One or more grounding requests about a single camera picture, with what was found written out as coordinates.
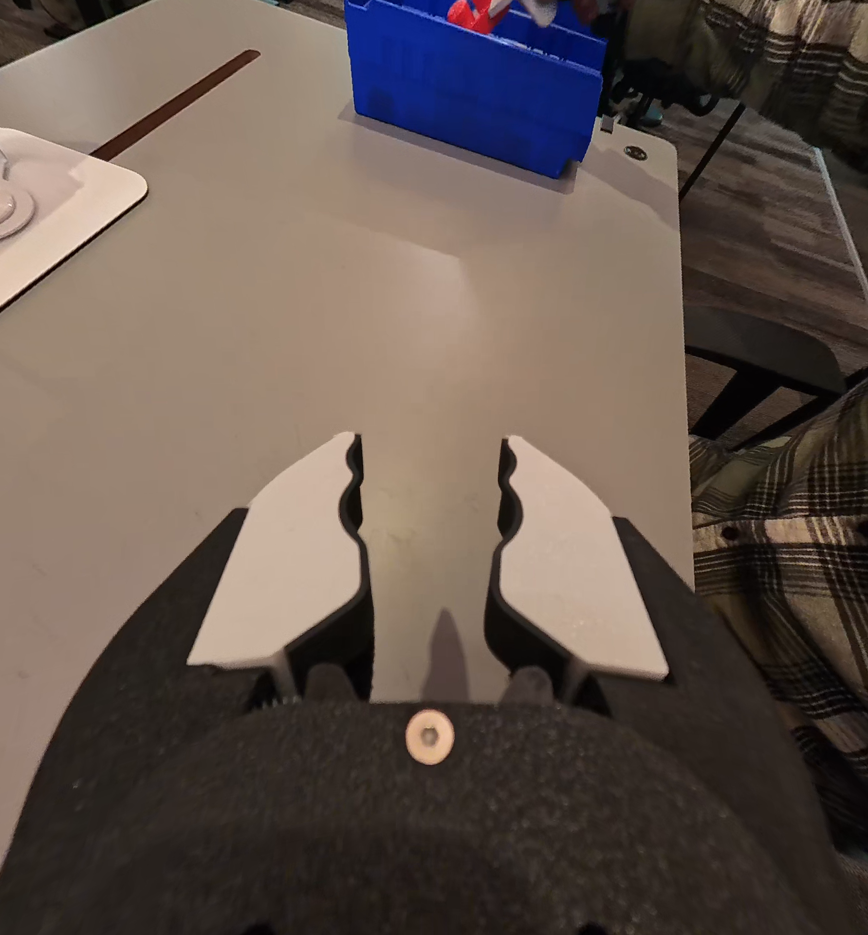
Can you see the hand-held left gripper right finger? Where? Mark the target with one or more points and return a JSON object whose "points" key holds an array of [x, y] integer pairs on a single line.
{"points": [[580, 592]]}

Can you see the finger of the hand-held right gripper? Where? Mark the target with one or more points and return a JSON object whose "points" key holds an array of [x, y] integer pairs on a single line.
{"points": [[540, 11]]}

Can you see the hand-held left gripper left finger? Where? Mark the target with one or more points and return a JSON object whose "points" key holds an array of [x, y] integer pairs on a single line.
{"points": [[280, 584]]}

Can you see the red two-stud mega block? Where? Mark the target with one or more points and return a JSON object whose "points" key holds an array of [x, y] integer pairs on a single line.
{"points": [[470, 13]]}

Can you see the blue plastic bin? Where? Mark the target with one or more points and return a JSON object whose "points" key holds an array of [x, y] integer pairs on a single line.
{"points": [[477, 95]]}

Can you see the person's right forearm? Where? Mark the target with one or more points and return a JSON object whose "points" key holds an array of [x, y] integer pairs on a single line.
{"points": [[770, 66]]}

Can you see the black office chair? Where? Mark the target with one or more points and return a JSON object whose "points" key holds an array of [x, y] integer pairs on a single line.
{"points": [[660, 80]]}

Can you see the black tripod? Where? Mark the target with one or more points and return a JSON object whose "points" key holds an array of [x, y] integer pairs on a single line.
{"points": [[711, 146]]}

